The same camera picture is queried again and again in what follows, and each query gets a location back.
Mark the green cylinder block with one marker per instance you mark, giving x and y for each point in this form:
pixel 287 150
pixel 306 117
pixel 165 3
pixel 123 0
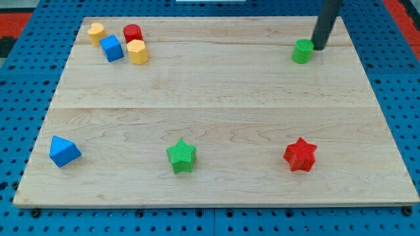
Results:
pixel 302 51

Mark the green star block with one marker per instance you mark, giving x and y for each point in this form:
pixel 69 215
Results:
pixel 181 157

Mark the wooden board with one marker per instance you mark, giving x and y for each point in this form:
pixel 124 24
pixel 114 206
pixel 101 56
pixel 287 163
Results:
pixel 228 86

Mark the red star block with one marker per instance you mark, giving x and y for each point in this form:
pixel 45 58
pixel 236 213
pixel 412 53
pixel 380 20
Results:
pixel 300 155

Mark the yellow hexagon block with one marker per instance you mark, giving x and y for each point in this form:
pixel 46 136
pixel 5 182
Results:
pixel 137 52

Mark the red cylinder block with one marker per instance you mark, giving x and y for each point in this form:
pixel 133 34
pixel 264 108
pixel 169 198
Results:
pixel 132 32

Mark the blue cube block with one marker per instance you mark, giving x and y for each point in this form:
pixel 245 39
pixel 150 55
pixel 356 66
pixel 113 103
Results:
pixel 111 48

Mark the yellow heart block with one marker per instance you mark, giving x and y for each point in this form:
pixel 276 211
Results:
pixel 96 32

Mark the blue triangle block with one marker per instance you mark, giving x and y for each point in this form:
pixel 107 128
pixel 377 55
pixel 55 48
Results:
pixel 63 151

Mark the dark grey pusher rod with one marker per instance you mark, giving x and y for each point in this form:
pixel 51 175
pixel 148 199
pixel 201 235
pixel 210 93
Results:
pixel 325 22

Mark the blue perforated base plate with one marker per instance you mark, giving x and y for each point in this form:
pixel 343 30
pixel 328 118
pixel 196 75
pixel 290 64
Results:
pixel 33 68

